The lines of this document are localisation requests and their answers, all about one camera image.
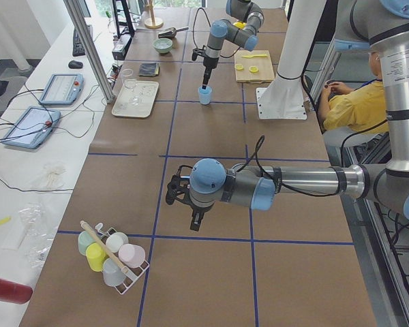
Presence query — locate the yellow plastic knife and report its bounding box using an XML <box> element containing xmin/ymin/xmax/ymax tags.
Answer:
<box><xmin>241</xmin><ymin>53</ymin><xmax>269</xmax><ymax>59</ymax></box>

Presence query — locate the black keyboard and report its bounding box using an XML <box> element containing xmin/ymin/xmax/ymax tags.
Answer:
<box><xmin>72</xmin><ymin>29</ymin><xmax>85</xmax><ymax>57</ymax></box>

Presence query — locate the black computer mouse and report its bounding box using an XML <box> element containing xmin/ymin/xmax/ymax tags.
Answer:
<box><xmin>68</xmin><ymin>60</ymin><xmax>83</xmax><ymax>69</ymax></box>

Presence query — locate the blue teach pendant far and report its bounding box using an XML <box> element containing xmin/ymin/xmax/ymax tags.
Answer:
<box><xmin>39</xmin><ymin>74</ymin><xmax>84</xmax><ymax>106</ymax></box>

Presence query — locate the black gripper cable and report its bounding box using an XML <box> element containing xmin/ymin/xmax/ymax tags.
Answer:
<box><xmin>190</xmin><ymin>6</ymin><xmax>214</xmax><ymax>52</ymax></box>

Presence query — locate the white wire cup rack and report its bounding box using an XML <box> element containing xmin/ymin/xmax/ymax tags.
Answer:
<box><xmin>78</xmin><ymin>221</ymin><xmax>149</xmax><ymax>295</ymax></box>

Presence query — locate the wooden cutting board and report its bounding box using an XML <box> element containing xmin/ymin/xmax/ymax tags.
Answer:
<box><xmin>234</xmin><ymin>50</ymin><xmax>275</xmax><ymax>84</ymax></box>

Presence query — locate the cream bear tray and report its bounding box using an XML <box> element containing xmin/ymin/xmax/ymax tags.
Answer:
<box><xmin>111</xmin><ymin>80</ymin><xmax>159</xmax><ymax>119</ymax></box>

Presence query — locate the blue teach pendant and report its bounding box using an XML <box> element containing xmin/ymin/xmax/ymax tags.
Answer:
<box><xmin>1</xmin><ymin>106</ymin><xmax>61</xmax><ymax>149</ymax></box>
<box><xmin>39</xmin><ymin>74</ymin><xmax>84</xmax><ymax>106</ymax></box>

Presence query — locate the steel ice scoop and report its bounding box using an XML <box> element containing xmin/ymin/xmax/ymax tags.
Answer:
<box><xmin>157</xmin><ymin>27</ymin><xmax>189</xmax><ymax>39</ymax></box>

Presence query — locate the red bottle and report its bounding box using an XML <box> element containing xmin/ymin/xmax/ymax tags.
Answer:
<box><xmin>0</xmin><ymin>278</ymin><xmax>33</xmax><ymax>305</ymax></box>

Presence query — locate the aluminium frame post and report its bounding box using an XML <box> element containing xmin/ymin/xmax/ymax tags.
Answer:
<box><xmin>63</xmin><ymin>0</ymin><xmax>115</xmax><ymax>104</ymax></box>

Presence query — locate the pink cup on rack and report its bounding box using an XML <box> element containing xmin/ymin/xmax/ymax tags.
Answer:
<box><xmin>118</xmin><ymin>244</ymin><xmax>146</xmax><ymax>268</ymax></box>

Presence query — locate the person in yellow shirt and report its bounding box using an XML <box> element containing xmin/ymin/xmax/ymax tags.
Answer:
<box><xmin>318</xmin><ymin>52</ymin><xmax>389</xmax><ymax>134</ymax></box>

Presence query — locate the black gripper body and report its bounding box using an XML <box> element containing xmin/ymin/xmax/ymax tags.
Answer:
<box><xmin>192</xmin><ymin>46</ymin><xmax>221</xmax><ymax>69</ymax></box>
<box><xmin>165</xmin><ymin>165</ymin><xmax>213</xmax><ymax>218</ymax></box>

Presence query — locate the blue teach pendant near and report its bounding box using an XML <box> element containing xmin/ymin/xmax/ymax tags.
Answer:
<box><xmin>1</xmin><ymin>106</ymin><xmax>61</xmax><ymax>149</ymax></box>

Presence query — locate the grey folded cloth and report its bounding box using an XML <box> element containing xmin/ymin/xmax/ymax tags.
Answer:
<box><xmin>138</xmin><ymin>62</ymin><xmax>160</xmax><ymax>77</ymax></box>

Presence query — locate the yellow lemon upper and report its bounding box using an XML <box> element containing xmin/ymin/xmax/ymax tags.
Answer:
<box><xmin>233</xmin><ymin>21</ymin><xmax>247</xmax><ymax>29</ymax></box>

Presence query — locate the grey cup on rack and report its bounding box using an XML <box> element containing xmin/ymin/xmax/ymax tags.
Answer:
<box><xmin>102</xmin><ymin>258</ymin><xmax>125</xmax><ymax>287</ymax></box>

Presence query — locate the cream cup on rack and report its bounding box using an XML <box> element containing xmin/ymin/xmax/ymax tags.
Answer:
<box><xmin>106</xmin><ymin>232</ymin><xmax>129</xmax><ymax>253</ymax></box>

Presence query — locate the yellow cup on rack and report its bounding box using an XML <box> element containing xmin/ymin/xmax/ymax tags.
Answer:
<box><xmin>85</xmin><ymin>243</ymin><xmax>108</xmax><ymax>272</ymax></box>

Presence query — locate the light blue plastic cup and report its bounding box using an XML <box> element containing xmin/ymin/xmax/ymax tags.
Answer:
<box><xmin>198</xmin><ymin>85</ymin><xmax>213</xmax><ymax>105</ymax></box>

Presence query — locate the green cup on rack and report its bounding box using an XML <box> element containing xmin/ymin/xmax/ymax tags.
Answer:
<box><xmin>78</xmin><ymin>231</ymin><xmax>95</xmax><ymax>255</ymax></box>

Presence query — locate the green bowl of ice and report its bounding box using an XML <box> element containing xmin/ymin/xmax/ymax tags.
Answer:
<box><xmin>153</xmin><ymin>37</ymin><xmax>173</xmax><ymax>55</ymax></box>

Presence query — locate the wooden cup tree stand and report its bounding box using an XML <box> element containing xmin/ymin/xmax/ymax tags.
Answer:
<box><xmin>144</xmin><ymin>0</ymin><xmax>164</xmax><ymax>29</ymax></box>

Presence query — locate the clear wine glass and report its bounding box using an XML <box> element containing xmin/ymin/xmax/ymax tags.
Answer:
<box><xmin>120</xmin><ymin>68</ymin><xmax>140</xmax><ymax>106</ymax></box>

